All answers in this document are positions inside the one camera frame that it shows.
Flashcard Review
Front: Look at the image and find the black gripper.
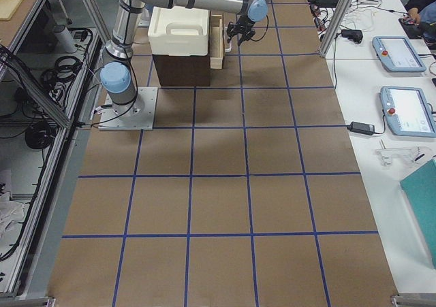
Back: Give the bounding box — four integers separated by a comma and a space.
226, 16, 255, 46

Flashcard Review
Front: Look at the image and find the wooden drawer with white handle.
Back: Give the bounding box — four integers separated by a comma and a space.
209, 14, 232, 69

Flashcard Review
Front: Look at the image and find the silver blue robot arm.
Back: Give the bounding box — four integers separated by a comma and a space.
100, 0, 270, 116

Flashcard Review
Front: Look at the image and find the dark brown wooden cabinet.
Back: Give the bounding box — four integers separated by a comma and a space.
153, 54, 211, 87

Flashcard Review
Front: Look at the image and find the white plastic storage box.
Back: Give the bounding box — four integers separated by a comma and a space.
148, 7, 210, 56

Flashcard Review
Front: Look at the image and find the black power adapter brick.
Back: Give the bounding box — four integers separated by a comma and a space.
347, 121, 375, 135

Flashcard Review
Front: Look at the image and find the upper teach pendant tablet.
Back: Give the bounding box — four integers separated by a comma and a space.
372, 36, 426, 72

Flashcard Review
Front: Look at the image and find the teach pendant tablet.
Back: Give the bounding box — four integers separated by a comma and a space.
372, 36, 426, 72
379, 86, 435, 138

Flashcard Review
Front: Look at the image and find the lower teach pendant tablet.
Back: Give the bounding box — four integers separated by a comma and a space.
379, 86, 435, 138

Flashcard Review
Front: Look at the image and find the clear acrylic part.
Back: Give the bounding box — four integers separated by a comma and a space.
375, 140, 435, 166

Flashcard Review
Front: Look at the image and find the aluminium frame post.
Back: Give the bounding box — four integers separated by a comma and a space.
319, 0, 352, 58

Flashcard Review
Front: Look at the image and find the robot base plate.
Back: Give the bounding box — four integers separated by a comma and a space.
97, 87, 158, 131

